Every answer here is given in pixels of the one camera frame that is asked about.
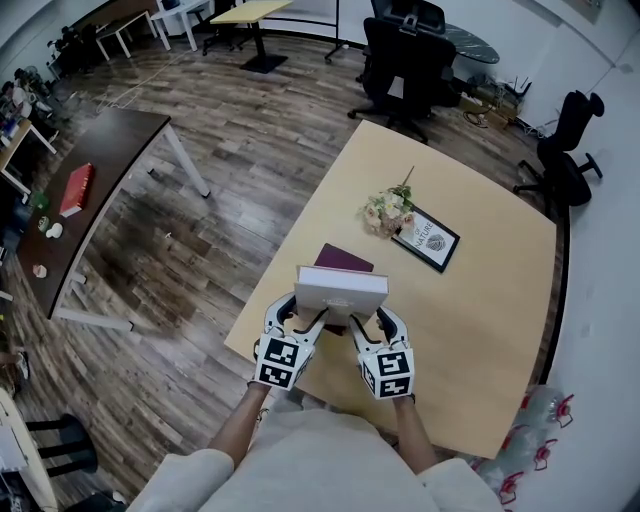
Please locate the dark brown table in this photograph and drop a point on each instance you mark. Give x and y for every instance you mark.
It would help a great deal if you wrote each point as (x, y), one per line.
(115, 150)

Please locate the whiteboard on black stand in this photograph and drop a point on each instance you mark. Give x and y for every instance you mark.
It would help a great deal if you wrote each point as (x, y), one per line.
(336, 25)

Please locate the person's beige shirt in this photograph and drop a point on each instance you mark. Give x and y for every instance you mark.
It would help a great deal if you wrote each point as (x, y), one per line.
(320, 465)

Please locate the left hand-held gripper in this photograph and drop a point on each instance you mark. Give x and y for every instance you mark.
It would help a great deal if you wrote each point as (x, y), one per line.
(280, 362)

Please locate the person's left forearm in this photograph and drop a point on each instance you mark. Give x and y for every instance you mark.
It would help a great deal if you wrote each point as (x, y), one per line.
(240, 425)

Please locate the maroon book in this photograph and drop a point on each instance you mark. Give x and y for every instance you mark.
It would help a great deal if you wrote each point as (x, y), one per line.
(342, 259)

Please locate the pale flower bouquet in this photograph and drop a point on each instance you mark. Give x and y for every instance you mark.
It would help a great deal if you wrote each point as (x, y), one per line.
(385, 210)

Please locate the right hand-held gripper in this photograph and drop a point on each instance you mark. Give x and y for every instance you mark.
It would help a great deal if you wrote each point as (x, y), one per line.
(390, 372)

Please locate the small white cup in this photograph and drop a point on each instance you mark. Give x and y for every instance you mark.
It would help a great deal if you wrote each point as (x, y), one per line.
(54, 230)

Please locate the black stool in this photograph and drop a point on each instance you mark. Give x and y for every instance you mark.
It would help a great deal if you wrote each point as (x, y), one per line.
(75, 440)

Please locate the black picture frame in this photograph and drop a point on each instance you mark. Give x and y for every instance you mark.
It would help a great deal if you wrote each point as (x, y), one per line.
(430, 242)

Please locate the grey book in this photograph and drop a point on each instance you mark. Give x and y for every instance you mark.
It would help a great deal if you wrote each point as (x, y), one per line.
(340, 295)

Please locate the small pink figurine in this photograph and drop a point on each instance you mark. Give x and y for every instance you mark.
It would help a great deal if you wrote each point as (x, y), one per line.
(40, 271)

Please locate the white-legged brown table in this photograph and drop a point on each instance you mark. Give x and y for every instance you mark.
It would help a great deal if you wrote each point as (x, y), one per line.
(125, 22)

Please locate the light wooden table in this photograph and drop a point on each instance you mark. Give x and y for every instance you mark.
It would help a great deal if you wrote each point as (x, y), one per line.
(475, 325)

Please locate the white table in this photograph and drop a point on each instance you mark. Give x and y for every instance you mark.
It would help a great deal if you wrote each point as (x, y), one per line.
(180, 12)

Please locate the black mesh office chair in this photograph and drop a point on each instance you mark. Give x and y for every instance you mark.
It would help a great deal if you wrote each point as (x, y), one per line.
(410, 70)

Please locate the round dark marble table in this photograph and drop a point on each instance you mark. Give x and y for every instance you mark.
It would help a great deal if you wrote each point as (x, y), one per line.
(475, 45)

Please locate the small green object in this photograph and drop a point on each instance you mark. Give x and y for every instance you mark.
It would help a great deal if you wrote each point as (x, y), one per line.
(39, 201)

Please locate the cream table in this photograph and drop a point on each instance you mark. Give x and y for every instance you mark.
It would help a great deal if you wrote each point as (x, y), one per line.
(40, 480)

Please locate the red book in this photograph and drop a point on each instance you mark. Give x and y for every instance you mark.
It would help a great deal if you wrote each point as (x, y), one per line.
(77, 190)

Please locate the yellow pedestal table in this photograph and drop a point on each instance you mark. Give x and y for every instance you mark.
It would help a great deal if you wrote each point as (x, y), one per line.
(250, 10)

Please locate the black router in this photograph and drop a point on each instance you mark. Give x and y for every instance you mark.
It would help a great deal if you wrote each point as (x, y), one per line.
(519, 87)

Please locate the person's right forearm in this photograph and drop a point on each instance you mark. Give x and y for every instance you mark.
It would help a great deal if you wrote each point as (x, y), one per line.
(415, 435)

